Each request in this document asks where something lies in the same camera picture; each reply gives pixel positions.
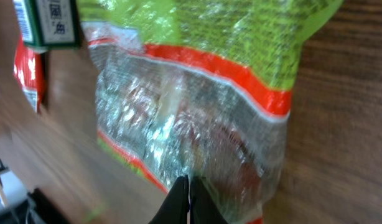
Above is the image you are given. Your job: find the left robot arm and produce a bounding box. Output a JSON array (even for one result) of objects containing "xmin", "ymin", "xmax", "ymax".
[{"xmin": 0, "ymin": 159, "xmax": 70, "ymax": 224}]

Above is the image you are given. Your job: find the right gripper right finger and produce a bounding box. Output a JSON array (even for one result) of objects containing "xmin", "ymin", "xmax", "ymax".
[{"xmin": 189, "ymin": 177, "xmax": 227, "ymax": 224}]

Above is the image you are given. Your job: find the dark green small box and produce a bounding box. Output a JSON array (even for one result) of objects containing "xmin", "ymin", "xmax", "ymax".
[{"xmin": 12, "ymin": 0, "xmax": 81, "ymax": 52}]

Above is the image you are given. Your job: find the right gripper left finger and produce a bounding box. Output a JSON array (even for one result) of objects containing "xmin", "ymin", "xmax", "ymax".
[{"xmin": 149, "ymin": 175, "xmax": 190, "ymax": 224}]

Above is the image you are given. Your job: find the red snack packet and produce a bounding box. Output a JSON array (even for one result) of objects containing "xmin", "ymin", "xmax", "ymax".
[{"xmin": 13, "ymin": 37, "xmax": 46, "ymax": 113}]

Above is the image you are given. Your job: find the green snack bag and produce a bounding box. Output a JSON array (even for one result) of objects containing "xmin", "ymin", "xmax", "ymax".
[{"xmin": 77, "ymin": 0, "xmax": 341, "ymax": 223}]

